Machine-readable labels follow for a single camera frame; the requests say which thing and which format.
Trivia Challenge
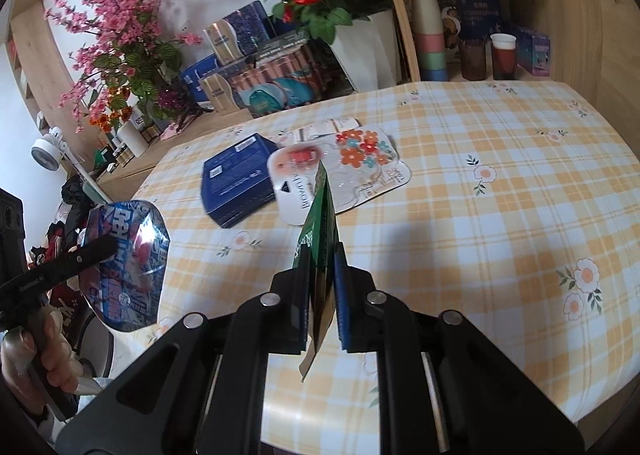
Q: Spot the white fan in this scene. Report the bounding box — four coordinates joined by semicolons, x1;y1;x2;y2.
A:
31;127;68;173

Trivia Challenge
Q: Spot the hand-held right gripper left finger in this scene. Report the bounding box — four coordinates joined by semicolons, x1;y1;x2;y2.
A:
54;269;313;455

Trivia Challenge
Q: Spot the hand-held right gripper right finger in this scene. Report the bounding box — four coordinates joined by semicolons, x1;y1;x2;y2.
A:
334;241;586;455

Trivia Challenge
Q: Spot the green paper packet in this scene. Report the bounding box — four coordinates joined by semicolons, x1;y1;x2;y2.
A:
292;162;338;382

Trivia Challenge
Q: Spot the blue cardboard box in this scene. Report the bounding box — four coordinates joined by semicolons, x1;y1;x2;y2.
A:
200;132;279;229

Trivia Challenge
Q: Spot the person's left hand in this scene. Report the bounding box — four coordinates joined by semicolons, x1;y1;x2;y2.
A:
0;307;86;401

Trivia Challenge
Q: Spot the white label card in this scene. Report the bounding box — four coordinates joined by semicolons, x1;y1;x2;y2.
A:
292;117;363;143

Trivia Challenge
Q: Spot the stack of pastel cups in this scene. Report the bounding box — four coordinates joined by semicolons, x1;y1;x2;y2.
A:
410;0;450;82

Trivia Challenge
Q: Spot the blue box with beige print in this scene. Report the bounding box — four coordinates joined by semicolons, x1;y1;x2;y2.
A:
180;60;241;113

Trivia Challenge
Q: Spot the brown cup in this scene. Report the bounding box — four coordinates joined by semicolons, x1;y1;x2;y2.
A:
459;39;488;80

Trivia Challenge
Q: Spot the red cup with white lining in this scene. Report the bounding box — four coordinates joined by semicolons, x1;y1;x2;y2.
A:
490;33;518;80

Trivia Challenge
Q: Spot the small blue box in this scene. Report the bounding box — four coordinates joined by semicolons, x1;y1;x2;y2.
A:
512;25;552;76

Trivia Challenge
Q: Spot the blue pink foil packet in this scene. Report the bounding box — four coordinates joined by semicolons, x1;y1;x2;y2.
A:
80;200;172;333

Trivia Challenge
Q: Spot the floral plastic tray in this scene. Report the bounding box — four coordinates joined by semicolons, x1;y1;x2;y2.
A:
315;126;413;216

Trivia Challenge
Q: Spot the pink white plastic container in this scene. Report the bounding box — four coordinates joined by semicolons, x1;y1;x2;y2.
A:
266;145;323;226

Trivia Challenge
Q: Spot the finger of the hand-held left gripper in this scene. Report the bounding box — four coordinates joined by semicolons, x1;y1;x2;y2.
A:
0;234;120;298

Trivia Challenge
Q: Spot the dark blue book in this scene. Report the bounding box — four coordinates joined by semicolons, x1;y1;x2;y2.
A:
457;0;503;43

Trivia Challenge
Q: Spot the blue silver box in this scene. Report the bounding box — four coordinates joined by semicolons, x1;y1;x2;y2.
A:
202;0;276;63

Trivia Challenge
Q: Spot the pink blossom plant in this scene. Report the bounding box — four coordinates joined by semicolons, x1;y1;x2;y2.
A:
44;0;203;133

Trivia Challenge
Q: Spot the small white bottle vase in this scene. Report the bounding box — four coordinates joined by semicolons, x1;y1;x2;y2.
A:
116;120;151;158

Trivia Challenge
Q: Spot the dark clothes pile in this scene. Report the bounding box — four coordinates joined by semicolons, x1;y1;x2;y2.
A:
27;174;103;316

